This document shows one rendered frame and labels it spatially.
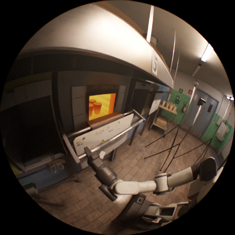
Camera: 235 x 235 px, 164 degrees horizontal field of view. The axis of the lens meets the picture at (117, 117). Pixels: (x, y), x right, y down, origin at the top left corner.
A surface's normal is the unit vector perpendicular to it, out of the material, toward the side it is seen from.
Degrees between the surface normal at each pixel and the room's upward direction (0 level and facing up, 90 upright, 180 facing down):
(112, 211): 0
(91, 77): 90
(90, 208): 0
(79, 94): 90
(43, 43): 80
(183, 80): 90
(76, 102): 90
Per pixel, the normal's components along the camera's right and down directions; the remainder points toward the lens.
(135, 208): 0.17, -0.86
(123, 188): 0.33, -0.72
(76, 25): 0.74, 0.28
